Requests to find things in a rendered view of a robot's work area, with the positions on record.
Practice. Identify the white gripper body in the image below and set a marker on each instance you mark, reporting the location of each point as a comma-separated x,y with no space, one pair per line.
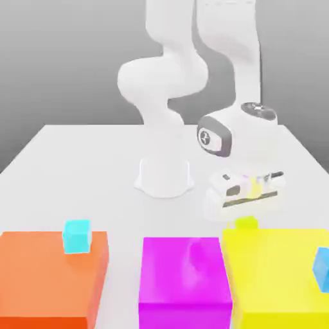
218,208

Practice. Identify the small blue cube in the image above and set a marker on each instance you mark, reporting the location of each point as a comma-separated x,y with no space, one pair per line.
322,270

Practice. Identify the large yellow box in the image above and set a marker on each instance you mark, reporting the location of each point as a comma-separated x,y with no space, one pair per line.
277,277

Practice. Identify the large orange box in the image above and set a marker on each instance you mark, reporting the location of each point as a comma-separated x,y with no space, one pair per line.
43,277

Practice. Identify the small lime green cube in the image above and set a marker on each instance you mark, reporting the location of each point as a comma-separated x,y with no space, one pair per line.
246,222

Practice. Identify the small cyan cube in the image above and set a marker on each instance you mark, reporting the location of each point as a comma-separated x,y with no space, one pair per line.
76,236

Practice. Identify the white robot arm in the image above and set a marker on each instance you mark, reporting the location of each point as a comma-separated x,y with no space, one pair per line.
164,77

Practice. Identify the large magenta box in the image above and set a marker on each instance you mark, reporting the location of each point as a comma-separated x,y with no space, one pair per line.
183,272

